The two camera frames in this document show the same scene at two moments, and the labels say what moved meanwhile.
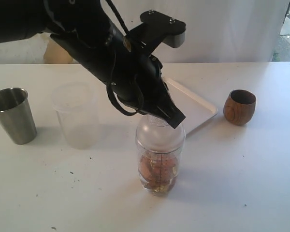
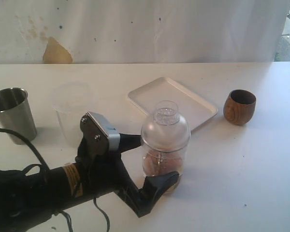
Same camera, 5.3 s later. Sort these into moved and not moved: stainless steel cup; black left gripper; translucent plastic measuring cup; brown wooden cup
Moved: black left gripper
Not moved: stainless steel cup; brown wooden cup; translucent plastic measuring cup
